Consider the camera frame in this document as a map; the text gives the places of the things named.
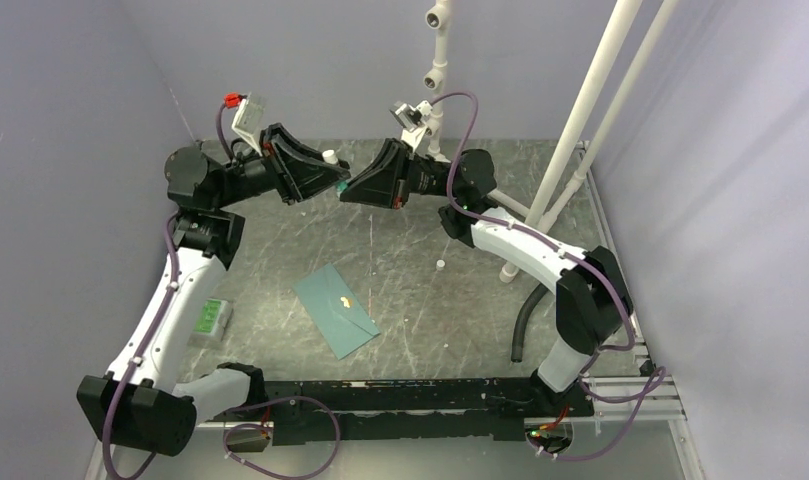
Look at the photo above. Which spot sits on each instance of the green label plastic box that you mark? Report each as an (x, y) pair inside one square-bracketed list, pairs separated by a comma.
[(212, 322)]

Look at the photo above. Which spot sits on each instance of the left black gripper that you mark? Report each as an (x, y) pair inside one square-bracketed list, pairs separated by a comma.
[(298, 171)]

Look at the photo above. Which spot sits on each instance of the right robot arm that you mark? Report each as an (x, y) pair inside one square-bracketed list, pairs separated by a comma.
[(591, 298)]

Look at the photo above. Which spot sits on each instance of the black foam tube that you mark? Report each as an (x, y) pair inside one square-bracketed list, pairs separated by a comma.
[(538, 301)]

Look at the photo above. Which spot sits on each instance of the teal envelope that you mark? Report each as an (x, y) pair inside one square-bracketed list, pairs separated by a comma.
[(344, 329)]

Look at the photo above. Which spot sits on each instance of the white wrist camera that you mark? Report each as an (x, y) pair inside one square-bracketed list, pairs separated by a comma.
[(247, 123), (417, 121)]

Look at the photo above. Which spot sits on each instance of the green white glue stick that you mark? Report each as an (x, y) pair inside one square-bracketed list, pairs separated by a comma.
[(331, 158)]

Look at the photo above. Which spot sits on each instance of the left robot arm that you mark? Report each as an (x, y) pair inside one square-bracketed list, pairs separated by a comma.
[(139, 402)]

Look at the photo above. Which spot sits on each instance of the white pvc pipe frame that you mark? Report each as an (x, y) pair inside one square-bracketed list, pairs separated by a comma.
[(534, 70)]

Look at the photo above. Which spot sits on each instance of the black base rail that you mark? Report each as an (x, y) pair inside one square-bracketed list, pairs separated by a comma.
[(498, 408)]

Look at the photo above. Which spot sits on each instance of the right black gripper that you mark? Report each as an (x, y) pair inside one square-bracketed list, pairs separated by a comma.
[(385, 182)]

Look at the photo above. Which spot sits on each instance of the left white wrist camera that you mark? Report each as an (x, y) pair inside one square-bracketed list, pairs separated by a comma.
[(247, 123)]

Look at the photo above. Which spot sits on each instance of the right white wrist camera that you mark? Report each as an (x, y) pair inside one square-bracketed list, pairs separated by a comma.
[(417, 121)]

